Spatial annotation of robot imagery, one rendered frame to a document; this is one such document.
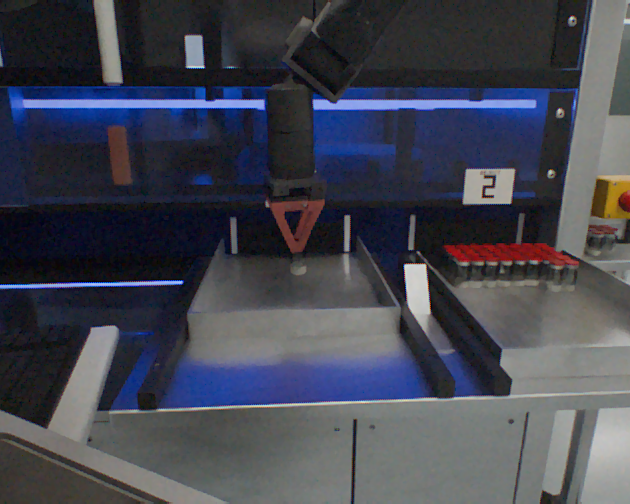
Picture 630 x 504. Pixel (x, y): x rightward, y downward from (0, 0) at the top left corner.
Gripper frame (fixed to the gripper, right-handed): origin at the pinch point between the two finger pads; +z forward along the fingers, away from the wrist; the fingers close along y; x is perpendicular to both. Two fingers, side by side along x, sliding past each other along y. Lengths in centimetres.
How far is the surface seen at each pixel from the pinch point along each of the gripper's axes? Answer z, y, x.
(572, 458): 72, 20, -73
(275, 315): 6.4, -7.3, 4.1
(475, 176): -4.3, 13.4, -33.9
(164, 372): 6.7, -15.9, 16.5
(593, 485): 103, 35, -99
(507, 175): -4.2, 12.5, -39.4
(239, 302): 9.5, 3.9, 7.8
